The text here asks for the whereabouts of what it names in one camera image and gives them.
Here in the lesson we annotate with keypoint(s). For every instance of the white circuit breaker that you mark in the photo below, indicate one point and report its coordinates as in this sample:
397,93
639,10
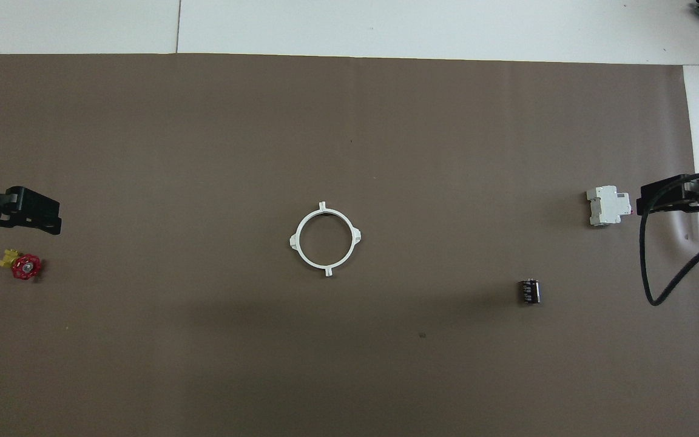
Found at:
607,206

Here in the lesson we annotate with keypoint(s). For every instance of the black cylindrical capacitor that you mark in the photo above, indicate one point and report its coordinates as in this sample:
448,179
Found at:
530,291

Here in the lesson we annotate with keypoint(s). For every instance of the brown paper table mat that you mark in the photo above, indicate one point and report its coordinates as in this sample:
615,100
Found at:
386,121

